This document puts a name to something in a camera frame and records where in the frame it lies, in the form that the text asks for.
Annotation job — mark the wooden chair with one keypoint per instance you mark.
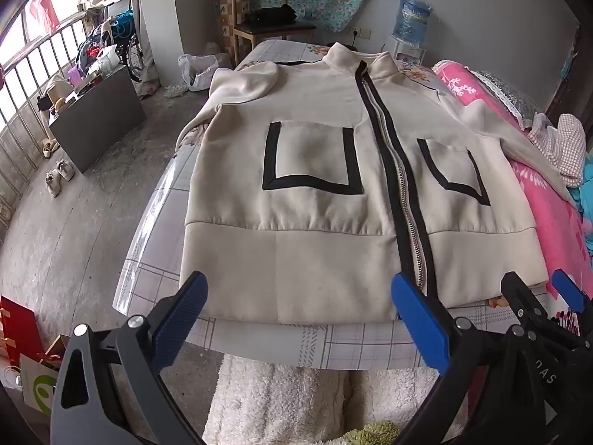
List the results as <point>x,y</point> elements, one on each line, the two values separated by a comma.
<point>241,32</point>

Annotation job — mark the blue quilt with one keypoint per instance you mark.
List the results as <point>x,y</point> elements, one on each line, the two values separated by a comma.
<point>586,204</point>

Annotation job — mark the pink floral blanket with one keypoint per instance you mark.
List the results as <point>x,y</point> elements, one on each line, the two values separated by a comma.
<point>546,194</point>

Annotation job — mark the pink checked cloth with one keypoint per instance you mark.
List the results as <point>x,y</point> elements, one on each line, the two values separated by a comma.
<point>567,143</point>

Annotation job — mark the pink hanging garment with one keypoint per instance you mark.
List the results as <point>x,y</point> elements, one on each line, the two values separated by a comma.
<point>44,7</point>

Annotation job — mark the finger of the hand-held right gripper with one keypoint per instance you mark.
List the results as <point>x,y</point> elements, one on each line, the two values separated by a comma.
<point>570,287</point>
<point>521,294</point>

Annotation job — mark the blue water bottle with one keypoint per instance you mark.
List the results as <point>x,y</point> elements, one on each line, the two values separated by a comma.
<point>412,18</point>

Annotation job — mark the beige sandals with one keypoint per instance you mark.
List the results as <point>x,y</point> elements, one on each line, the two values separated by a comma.
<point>48,148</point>

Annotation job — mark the pile of clothes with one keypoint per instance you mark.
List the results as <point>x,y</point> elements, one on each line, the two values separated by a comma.
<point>95,48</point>

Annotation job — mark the paper bag with green logo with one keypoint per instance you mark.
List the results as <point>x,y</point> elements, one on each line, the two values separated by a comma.
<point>39,389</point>

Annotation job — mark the dark grey cabinet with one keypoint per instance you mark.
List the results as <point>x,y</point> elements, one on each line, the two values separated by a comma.
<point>97,120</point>

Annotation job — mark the bed with checked floral sheet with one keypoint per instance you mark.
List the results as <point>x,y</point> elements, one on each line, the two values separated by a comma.
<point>361,343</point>

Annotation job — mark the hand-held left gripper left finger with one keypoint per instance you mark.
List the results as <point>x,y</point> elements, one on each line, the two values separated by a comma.
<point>180,324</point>

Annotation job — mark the white water dispenser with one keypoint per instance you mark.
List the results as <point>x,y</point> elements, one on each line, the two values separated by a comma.
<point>407,53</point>

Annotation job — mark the black bag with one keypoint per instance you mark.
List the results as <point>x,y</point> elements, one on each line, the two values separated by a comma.
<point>278,13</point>

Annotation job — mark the wall socket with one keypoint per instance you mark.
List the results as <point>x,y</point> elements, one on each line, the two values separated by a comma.
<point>360,33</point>

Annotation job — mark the green fluffy mat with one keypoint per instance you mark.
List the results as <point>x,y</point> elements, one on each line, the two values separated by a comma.
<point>370,435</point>

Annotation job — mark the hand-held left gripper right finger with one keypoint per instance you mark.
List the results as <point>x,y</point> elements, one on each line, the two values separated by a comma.
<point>419,324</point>

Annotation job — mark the wheelchair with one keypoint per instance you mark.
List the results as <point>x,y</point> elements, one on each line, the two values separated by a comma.
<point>134,55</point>

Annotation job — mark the grey floral lace pillow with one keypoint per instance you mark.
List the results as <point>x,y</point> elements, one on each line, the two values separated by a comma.
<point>509,92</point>

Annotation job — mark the white shoe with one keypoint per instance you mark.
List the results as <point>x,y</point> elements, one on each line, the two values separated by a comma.
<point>65,170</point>
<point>52,183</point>

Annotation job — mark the white fluffy rug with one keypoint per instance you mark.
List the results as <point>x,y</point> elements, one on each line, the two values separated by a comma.
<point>278,403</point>

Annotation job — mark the white plastic bag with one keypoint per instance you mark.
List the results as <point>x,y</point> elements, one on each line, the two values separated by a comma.
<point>197,72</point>

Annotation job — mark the patterned cardboard box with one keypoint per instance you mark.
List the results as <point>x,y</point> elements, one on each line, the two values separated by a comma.
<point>229,4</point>

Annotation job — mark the metal balcony railing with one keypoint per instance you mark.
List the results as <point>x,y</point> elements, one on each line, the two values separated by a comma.
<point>21,157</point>

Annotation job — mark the beige zip jacket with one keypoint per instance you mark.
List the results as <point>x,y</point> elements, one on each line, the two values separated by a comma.
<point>315,171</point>

